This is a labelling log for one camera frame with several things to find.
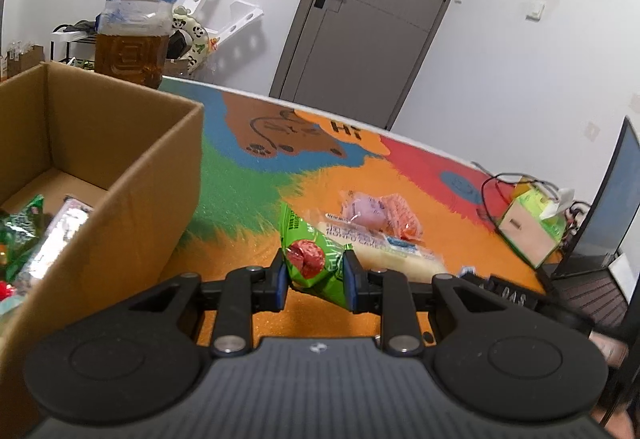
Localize long white cake packet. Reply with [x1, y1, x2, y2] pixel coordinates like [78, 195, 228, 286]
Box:
[317, 214, 447, 278]

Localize black shoe rack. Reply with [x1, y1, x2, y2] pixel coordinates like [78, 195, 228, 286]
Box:
[50, 20, 99, 66]

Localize blue candy snack packet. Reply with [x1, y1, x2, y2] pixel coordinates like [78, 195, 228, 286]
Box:
[0, 295, 27, 316]

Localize brown cardboard box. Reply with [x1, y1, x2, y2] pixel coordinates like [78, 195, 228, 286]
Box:
[0, 62, 205, 417]

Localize short white perforated board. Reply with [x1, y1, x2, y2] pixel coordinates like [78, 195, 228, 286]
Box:
[206, 2, 264, 46]

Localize colourful cartoon table mat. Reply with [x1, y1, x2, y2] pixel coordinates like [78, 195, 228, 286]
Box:
[158, 75, 557, 351]

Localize person's right hand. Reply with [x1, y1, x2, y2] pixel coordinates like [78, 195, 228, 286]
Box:
[590, 329, 632, 366]

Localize green snack packet red print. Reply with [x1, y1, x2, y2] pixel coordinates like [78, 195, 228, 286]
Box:
[277, 202, 354, 313]

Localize black laptop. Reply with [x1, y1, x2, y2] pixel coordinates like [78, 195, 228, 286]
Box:
[537, 116, 640, 336]

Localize taped cardboard box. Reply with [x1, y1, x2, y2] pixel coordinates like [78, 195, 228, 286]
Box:
[164, 58, 197, 79]

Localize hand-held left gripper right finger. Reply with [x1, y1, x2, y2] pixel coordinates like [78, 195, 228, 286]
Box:
[342, 249, 506, 357]

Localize clear green snack packet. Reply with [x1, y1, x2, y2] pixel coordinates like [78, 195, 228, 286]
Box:
[0, 195, 49, 281]

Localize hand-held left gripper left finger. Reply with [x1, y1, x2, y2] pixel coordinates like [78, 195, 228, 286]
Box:
[125, 249, 289, 357]

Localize black cable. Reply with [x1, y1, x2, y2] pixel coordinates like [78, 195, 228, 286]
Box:
[481, 170, 568, 241]

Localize orange cardboard cartons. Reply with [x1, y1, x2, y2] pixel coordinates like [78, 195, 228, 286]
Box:
[0, 42, 45, 81]

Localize grey room door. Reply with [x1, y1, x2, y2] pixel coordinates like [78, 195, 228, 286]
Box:
[269, 0, 484, 133]

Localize silver snack packet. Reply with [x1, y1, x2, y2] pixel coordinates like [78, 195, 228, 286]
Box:
[7, 198, 96, 291]

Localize green tissue box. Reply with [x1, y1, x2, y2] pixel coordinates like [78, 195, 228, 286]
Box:
[499, 176, 576, 270]

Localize panda print swim ring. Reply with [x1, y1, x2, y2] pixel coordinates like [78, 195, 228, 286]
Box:
[167, 5, 219, 71]

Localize pink snack packet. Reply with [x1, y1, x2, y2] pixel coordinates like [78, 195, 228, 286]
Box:
[340, 190, 425, 240]

